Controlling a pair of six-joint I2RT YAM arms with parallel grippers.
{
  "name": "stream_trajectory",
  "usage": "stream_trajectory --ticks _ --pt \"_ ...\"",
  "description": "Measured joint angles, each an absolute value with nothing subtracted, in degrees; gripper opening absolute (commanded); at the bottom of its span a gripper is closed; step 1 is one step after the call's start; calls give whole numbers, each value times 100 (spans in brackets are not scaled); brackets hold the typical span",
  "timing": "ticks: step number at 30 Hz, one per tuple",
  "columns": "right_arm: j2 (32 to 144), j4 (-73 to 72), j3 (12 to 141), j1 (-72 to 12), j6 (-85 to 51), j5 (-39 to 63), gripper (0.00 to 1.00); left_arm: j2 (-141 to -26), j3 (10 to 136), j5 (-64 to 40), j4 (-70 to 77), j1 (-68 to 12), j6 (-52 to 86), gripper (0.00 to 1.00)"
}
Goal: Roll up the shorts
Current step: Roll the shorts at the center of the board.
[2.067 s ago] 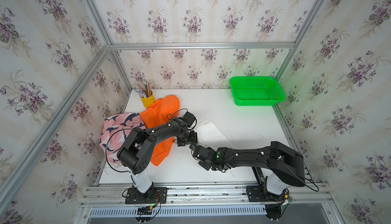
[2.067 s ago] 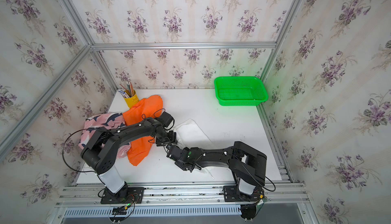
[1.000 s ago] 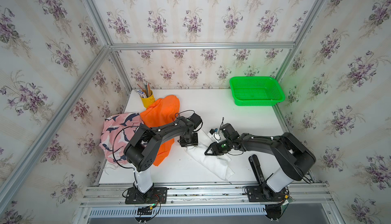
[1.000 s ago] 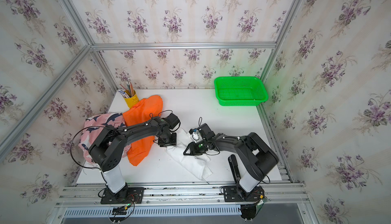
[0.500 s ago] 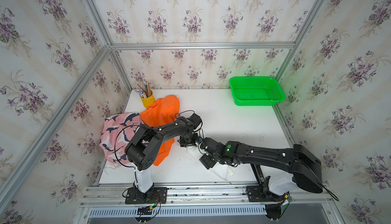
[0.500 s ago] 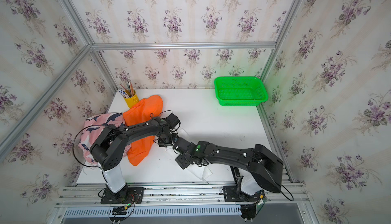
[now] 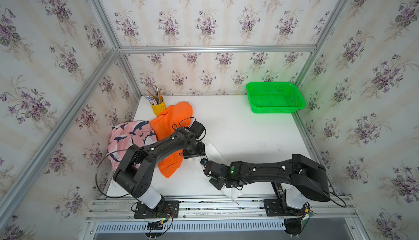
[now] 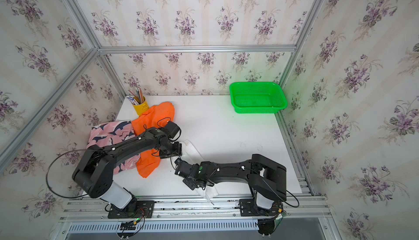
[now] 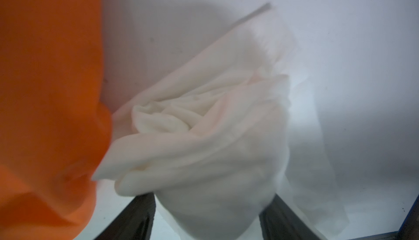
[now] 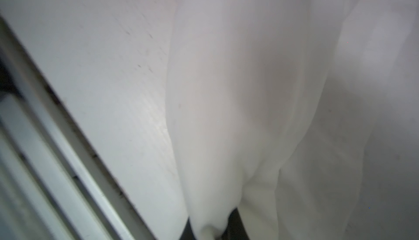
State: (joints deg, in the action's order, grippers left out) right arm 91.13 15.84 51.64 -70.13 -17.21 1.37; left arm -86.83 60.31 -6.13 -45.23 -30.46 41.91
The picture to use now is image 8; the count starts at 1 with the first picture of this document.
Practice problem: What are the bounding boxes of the aluminium rail frame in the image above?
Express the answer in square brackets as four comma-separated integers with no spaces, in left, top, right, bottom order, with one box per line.
[51,194,342,240]

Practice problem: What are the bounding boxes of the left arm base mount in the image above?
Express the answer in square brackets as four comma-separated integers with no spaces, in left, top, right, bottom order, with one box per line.
[108,197,156,219]

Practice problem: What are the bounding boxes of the pink shark print garment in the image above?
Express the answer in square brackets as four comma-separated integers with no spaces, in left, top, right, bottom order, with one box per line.
[86,121,140,174]

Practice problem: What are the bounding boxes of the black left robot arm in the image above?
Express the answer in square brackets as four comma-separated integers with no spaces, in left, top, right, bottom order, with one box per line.
[72,121,182,213]

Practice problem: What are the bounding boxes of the yellow pencil cup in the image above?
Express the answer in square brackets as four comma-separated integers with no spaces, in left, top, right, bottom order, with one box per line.
[133,98,149,116]

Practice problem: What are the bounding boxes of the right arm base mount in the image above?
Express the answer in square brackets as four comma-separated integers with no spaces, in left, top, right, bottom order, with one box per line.
[238,199,285,218]

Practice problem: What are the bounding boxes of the orange cloth garment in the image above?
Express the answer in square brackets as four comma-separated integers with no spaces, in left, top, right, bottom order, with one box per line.
[132,101,175,178]

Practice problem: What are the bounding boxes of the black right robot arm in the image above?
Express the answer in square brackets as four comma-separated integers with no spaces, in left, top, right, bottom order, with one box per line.
[175,154,287,202]

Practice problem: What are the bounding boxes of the colored pencils bundle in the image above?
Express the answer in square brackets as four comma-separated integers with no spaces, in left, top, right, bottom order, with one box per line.
[128,87,146,105]

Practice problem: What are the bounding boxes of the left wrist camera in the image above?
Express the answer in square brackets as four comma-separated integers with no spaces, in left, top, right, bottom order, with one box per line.
[162,121,182,141]

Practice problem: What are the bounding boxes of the green plastic basket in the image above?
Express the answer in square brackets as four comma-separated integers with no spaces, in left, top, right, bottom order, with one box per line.
[229,82,288,114]

